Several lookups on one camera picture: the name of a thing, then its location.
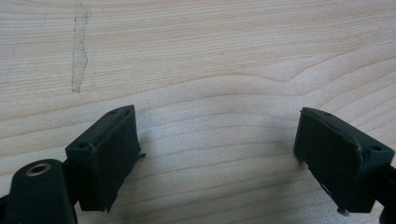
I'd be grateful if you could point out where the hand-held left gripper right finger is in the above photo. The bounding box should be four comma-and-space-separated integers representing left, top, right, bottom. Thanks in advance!
292, 106, 396, 217

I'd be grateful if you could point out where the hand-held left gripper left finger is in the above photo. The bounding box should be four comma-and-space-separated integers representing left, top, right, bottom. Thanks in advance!
64, 105, 147, 214

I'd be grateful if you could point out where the strip of clear tape residue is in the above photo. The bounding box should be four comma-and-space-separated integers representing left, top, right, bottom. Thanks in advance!
71, 0, 91, 94

